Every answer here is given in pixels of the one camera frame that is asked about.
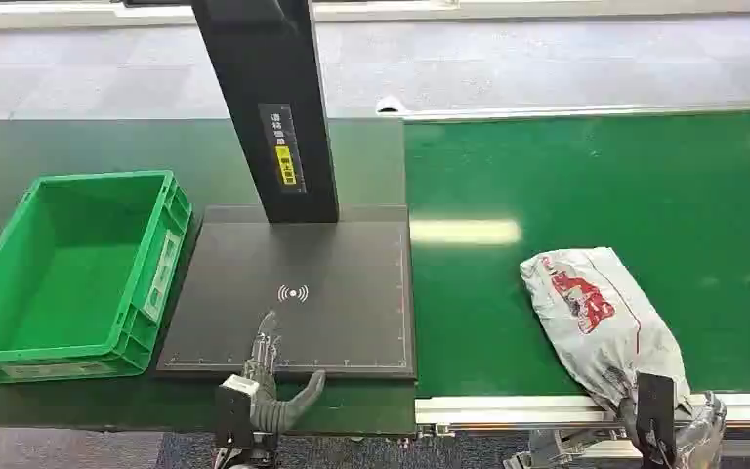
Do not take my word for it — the black scanner base plate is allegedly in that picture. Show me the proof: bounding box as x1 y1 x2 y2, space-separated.
154 205 418 382

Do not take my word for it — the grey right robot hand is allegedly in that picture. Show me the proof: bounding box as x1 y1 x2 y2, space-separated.
672 391 728 469

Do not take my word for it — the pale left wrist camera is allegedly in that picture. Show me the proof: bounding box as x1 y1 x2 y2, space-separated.
221 374 261 398

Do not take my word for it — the yellow black warning label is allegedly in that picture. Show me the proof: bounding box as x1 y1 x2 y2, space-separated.
274 143 299 188

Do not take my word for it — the green conveyor belt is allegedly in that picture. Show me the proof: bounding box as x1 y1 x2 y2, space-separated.
404 110 750 399

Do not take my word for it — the aluminium conveyor frame rail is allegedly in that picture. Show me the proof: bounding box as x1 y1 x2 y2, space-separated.
413 391 750 436

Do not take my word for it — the black scanner column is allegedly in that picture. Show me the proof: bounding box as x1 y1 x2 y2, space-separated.
191 0 341 225

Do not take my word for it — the white object on floor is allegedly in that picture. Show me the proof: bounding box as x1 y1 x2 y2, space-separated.
375 95 409 116

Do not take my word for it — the green plastic crate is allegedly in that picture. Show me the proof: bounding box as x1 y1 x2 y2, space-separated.
0 170 193 386

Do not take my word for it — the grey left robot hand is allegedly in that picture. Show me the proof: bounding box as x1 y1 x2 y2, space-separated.
243 310 328 435

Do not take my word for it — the grey parcel bag red print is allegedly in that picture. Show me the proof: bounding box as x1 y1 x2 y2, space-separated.
520 246 693 415

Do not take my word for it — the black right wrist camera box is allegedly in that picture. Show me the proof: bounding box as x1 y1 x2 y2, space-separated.
635 372 679 469

